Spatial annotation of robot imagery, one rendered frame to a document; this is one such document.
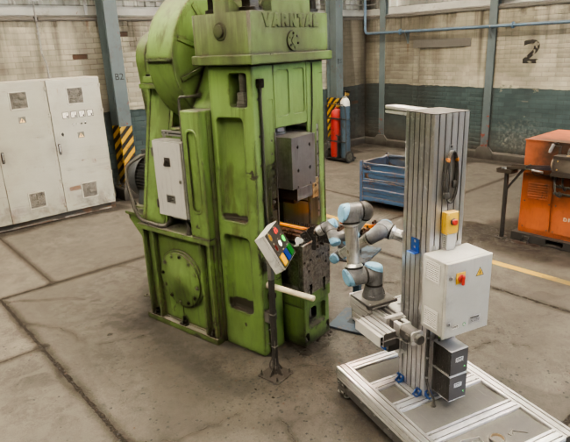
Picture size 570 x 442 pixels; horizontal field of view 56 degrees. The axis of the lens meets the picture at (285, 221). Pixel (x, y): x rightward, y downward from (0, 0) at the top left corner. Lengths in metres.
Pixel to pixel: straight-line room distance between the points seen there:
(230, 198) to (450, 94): 8.65
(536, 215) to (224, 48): 4.55
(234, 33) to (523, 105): 8.37
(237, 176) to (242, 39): 1.02
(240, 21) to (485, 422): 2.98
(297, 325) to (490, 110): 8.31
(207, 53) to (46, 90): 4.92
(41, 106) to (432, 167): 6.62
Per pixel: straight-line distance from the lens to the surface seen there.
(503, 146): 11.82
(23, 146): 8.68
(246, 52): 3.84
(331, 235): 3.73
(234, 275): 4.51
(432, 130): 3.10
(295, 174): 4.10
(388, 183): 8.11
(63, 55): 9.51
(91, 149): 9.02
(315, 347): 4.64
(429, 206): 3.20
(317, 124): 4.53
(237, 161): 4.15
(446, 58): 12.37
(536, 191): 7.10
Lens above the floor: 2.41
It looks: 18 degrees down
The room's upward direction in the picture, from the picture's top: 2 degrees counter-clockwise
